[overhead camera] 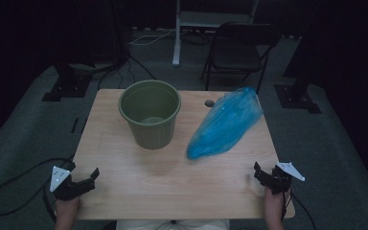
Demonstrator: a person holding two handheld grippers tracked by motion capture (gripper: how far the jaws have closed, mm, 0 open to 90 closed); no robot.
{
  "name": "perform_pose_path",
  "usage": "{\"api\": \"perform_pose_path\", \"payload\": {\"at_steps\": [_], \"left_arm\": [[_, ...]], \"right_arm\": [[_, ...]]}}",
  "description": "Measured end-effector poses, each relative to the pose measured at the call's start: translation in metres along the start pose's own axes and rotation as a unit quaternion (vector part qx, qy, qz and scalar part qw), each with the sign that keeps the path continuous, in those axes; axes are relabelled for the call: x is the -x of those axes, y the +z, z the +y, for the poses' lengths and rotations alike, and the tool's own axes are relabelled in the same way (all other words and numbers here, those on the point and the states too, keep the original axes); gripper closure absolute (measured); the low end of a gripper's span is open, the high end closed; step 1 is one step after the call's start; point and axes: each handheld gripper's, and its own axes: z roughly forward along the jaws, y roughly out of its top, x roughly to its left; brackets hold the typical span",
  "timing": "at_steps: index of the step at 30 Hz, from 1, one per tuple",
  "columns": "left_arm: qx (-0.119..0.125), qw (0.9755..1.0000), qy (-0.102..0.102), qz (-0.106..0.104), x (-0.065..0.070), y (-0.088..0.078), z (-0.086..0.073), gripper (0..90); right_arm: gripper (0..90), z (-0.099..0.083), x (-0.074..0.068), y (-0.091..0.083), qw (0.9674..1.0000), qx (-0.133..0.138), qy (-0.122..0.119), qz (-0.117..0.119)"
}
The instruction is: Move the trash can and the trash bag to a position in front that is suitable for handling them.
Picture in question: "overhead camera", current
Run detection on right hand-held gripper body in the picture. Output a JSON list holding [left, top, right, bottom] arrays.
[[269, 161, 307, 196]]

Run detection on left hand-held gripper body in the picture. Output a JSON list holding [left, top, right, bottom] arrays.
[[49, 161, 81, 201]]

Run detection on blue plastic bag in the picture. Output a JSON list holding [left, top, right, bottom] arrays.
[[186, 86, 265, 161]]

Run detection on green plastic bucket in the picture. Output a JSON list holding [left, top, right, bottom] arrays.
[[118, 79, 182, 150]]

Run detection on person's left hand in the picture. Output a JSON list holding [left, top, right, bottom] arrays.
[[54, 196, 81, 222]]

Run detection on person's right hand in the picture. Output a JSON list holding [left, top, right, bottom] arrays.
[[263, 187, 290, 220]]

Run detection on black stand with square base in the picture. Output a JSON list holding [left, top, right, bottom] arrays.
[[273, 47, 322, 115], [41, 61, 94, 103]]

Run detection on black folding chair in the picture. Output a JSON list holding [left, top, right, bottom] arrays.
[[200, 21, 283, 94]]

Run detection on black pole with round base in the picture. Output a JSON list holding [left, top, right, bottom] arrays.
[[68, 0, 130, 73]]

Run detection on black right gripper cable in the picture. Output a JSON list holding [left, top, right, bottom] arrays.
[[280, 184, 318, 230]]

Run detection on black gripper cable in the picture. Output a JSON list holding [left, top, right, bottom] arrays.
[[280, 184, 318, 230], [0, 156, 77, 222]]

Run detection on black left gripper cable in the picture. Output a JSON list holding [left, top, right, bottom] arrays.
[[0, 156, 77, 222]]

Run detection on black floor cables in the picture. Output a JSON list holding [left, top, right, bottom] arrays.
[[97, 55, 157, 91]]

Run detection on white floor cable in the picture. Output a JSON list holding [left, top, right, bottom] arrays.
[[128, 28, 177, 47]]

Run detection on white metal desk frame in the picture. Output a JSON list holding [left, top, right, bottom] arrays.
[[172, 0, 261, 68]]

